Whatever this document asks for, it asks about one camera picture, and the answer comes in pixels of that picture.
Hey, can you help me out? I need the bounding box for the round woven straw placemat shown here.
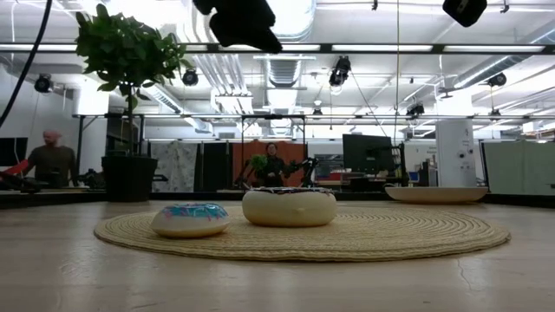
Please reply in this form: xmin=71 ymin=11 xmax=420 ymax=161
xmin=93 ymin=204 xmax=512 ymax=263

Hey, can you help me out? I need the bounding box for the white cylindrical column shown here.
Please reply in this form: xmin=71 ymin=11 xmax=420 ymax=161
xmin=435 ymin=119 xmax=477 ymax=188

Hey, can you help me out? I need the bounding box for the black overhead frame beam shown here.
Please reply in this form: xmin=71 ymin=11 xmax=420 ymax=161
xmin=0 ymin=42 xmax=555 ymax=55

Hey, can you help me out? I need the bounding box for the black aluminium table frame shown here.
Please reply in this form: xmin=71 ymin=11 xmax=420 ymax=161
xmin=0 ymin=188 xmax=555 ymax=210

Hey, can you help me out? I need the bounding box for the red background object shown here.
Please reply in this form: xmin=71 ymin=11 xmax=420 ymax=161
xmin=0 ymin=159 xmax=29 ymax=181

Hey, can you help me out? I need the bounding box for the grey green partition wall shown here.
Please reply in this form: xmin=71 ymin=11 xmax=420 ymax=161
xmin=479 ymin=139 xmax=555 ymax=195

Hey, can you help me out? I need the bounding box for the black wall screen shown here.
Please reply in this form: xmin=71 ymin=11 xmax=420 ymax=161
xmin=0 ymin=137 xmax=29 ymax=168

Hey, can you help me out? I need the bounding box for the black background panel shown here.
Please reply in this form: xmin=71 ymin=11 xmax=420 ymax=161
xmin=199 ymin=141 xmax=233 ymax=192

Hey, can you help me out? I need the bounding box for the orange background panel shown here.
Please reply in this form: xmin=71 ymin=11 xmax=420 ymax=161
xmin=232 ymin=140 xmax=308 ymax=188

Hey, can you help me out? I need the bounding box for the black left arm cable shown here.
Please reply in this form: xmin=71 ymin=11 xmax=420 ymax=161
xmin=0 ymin=0 xmax=54 ymax=127

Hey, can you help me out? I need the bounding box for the black computer monitor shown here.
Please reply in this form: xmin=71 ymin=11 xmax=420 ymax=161
xmin=342 ymin=133 xmax=394 ymax=175

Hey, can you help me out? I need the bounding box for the grey patterned curtain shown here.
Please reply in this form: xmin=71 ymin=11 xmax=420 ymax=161
xmin=149 ymin=141 xmax=200 ymax=193

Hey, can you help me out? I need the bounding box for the beige round plate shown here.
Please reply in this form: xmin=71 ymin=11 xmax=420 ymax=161
xmin=384 ymin=185 xmax=490 ymax=205

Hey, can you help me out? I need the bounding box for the green leafy plant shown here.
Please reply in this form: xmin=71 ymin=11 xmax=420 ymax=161
xmin=74 ymin=3 xmax=194 ymax=157

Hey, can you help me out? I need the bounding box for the small blue frosted donut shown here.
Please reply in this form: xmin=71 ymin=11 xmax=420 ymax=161
xmin=150 ymin=202 xmax=231 ymax=238

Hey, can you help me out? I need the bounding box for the person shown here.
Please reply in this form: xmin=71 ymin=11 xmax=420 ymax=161
xmin=23 ymin=128 xmax=80 ymax=188
xmin=258 ymin=141 xmax=290 ymax=188

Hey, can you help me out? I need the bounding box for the silver ventilation duct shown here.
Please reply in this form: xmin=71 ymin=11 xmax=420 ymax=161
xmin=255 ymin=0 xmax=317 ymax=88

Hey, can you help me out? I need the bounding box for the small background green plant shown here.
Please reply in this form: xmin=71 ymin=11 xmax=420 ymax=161
xmin=249 ymin=154 xmax=270 ymax=173

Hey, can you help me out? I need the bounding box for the black plant pot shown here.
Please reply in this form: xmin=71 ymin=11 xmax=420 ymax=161
xmin=101 ymin=154 xmax=160 ymax=203

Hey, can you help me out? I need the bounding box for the large chocolate frosted donut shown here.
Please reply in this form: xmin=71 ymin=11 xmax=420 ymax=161
xmin=241 ymin=186 xmax=338 ymax=228

